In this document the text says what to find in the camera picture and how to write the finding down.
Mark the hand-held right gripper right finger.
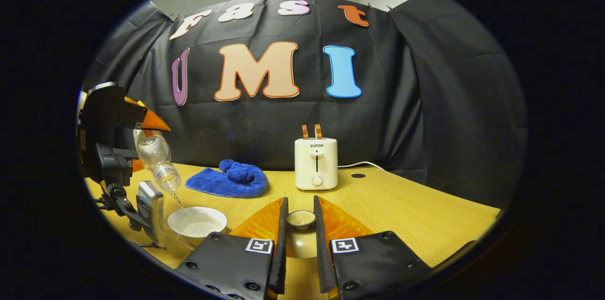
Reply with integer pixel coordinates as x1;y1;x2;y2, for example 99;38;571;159
313;195;433;300

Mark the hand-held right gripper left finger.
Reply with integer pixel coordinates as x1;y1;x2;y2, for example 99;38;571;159
175;196;289;300

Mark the clear water bottle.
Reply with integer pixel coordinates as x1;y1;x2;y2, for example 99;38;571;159
134;129;182;192

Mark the cream teacup lid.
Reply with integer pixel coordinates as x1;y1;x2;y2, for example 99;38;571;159
284;210;320;259

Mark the cream teacup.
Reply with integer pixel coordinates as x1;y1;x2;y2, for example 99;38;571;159
167;206;228;238

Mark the blue towel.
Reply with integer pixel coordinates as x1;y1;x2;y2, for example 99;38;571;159
185;159;269;198

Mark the white toaster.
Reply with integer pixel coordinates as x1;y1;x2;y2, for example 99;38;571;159
294;138;339;191

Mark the cream saucer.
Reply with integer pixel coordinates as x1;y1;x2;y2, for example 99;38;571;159
178;235;201;251

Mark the black backdrop cloth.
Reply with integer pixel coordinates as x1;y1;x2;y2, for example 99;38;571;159
78;0;527;208

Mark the white toaster cable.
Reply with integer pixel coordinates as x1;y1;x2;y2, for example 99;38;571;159
337;162;384;171

